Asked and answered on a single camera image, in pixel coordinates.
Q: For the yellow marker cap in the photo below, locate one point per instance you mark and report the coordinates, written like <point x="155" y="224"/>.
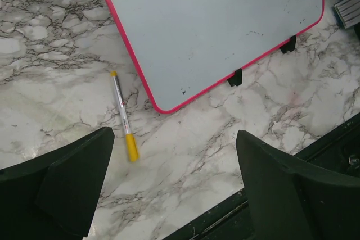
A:
<point x="132" y="148"/>

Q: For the aluminium frame rail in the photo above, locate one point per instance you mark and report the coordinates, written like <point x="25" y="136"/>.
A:
<point x="347" y="12"/>

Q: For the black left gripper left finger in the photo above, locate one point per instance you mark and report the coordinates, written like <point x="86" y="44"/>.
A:
<point x="55" y="195"/>

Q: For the black whiteboard stand clip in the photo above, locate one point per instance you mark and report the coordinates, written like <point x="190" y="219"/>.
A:
<point x="289" y="46"/>
<point x="236" y="79"/>

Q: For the white marker pen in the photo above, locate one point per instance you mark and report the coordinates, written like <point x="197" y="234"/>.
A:
<point x="121" y="104"/>

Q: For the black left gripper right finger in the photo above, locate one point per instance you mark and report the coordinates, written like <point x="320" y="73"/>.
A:
<point x="290" y="198"/>

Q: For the pink framed whiteboard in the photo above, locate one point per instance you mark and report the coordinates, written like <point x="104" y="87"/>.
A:
<point x="183" y="48"/>

